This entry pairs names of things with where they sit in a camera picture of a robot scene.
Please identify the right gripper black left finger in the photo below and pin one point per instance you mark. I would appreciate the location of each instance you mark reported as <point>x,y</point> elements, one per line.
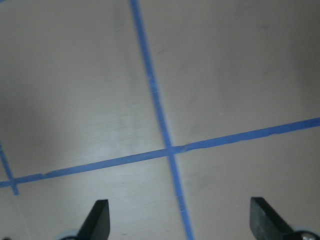
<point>97,225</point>

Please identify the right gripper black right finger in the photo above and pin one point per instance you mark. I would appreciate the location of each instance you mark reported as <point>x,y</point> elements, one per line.
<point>266,224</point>

